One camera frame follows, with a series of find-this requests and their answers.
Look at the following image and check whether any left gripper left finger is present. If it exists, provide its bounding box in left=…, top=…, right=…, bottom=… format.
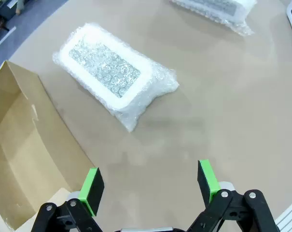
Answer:
left=31, top=167, right=105, bottom=232

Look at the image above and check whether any white ribbed base panel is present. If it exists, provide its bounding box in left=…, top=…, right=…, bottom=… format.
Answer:
left=275, top=199, right=292, bottom=232

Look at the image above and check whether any bubble-wrapped white clock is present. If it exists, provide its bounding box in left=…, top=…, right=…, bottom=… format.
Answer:
left=52, top=22, right=180, bottom=133
left=168, top=0, right=257, bottom=37

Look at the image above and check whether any open brown cardboard box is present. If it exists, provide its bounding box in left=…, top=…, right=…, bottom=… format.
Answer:
left=0, top=60, right=96, bottom=231

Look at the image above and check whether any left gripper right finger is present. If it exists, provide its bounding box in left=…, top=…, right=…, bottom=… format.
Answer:
left=185, top=159, right=279, bottom=232

